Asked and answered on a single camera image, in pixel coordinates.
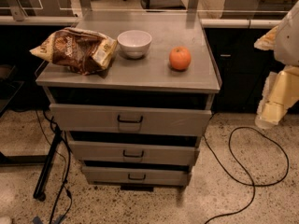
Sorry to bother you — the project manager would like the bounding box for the black floor cable right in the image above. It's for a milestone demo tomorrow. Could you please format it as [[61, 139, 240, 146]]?
[[203, 126, 291, 224]]

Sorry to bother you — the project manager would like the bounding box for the grey metal drawer cabinet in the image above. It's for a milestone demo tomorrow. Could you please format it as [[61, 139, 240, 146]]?
[[36, 11, 221, 176]]

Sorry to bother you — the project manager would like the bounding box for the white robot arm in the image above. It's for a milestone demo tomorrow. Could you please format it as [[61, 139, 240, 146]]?
[[254, 2, 299, 129]]

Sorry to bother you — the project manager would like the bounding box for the black floor cable left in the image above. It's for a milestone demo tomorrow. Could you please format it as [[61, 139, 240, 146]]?
[[35, 109, 73, 224]]

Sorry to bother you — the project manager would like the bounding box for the grey bottom drawer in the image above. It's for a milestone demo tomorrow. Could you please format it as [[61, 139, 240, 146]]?
[[81, 163, 191, 187]]

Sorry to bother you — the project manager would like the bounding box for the yellow taped gripper finger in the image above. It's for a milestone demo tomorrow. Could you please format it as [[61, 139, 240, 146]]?
[[255, 65, 299, 129]]

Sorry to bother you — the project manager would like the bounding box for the brown yellow chip bag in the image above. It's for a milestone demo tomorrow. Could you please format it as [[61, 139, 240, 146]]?
[[30, 27, 118, 75]]

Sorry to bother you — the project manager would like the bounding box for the white rail pipe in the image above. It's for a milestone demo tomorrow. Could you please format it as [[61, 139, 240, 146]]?
[[201, 19, 280, 29]]

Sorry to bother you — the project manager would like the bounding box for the grey top drawer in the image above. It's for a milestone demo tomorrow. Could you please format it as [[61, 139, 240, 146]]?
[[50, 104, 211, 136]]

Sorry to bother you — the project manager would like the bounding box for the black floor cable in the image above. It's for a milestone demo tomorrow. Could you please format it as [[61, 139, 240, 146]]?
[[203, 126, 291, 224], [35, 109, 73, 224]]

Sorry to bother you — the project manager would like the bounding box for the black stand leg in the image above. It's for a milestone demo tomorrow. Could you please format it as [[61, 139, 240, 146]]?
[[33, 126, 61, 202]]

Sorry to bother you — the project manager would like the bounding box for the orange fruit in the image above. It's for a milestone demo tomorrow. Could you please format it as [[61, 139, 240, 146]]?
[[169, 46, 192, 71]]

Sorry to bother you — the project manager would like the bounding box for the white ceramic bowl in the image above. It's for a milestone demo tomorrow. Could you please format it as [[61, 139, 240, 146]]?
[[117, 30, 152, 59]]

